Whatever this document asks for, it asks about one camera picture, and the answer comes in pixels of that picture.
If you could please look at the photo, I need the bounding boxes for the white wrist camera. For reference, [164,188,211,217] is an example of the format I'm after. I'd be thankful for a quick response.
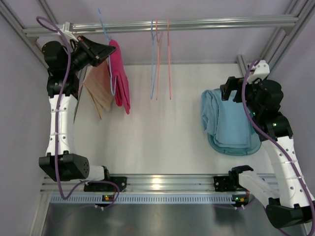
[61,22,78,42]
[247,60,270,84]

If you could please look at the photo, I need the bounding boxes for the pink empty hanger left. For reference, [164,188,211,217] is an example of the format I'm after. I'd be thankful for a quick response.
[156,19,160,100]

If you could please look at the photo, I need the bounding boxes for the aluminium hanging rail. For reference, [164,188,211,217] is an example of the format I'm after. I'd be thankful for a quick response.
[22,14,299,38]

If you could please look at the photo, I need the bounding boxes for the blue hanger of pink trousers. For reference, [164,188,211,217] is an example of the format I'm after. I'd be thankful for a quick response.
[98,8,117,96]

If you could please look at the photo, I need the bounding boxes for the light blue trousers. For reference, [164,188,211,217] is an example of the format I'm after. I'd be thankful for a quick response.
[200,89,251,148]

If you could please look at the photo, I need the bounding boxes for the left aluminium frame post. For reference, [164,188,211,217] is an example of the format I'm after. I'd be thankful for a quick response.
[0,0,57,69]

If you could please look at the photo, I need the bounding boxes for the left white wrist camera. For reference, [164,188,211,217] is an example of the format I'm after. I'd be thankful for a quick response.
[61,22,78,42]

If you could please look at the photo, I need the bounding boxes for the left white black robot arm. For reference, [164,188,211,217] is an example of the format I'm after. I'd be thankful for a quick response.
[38,36,116,181]

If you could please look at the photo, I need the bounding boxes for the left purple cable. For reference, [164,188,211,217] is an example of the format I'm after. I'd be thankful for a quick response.
[36,16,87,200]

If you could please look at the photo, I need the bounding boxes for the aluminium frame post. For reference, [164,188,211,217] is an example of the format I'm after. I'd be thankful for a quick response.
[0,0,57,69]
[236,0,315,72]

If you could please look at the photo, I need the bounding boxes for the pink empty hanger right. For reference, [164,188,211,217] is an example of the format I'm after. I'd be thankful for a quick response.
[167,19,172,100]

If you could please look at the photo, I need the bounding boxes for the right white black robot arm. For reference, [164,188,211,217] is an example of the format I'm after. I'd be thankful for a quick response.
[220,77,315,229]

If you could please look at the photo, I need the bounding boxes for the pink empty hanger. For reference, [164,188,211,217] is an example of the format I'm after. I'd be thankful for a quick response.
[156,19,160,100]
[167,19,172,100]

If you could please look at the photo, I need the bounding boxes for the slotted grey cable duct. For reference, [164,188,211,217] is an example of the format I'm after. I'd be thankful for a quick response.
[49,193,249,205]

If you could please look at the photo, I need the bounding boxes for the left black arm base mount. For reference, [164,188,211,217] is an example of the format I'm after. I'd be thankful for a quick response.
[84,176,127,192]

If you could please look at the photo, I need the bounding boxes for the magenta pink trousers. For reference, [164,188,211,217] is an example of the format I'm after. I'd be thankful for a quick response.
[109,39,131,115]

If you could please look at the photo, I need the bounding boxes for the teal plastic bin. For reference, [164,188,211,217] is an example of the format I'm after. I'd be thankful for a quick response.
[207,134,261,156]

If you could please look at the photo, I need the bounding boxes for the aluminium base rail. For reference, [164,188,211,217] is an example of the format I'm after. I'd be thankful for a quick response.
[40,174,279,193]

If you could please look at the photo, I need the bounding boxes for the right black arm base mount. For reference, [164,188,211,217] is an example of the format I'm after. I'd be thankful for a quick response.
[213,176,245,192]

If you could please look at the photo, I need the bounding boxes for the right aluminium frame post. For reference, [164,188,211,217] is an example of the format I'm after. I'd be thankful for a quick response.
[236,0,315,72]

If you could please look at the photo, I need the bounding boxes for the beige trousers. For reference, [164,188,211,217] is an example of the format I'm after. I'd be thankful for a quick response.
[83,60,114,119]

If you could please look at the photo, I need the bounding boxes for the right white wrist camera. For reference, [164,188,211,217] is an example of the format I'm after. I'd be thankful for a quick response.
[247,60,270,84]

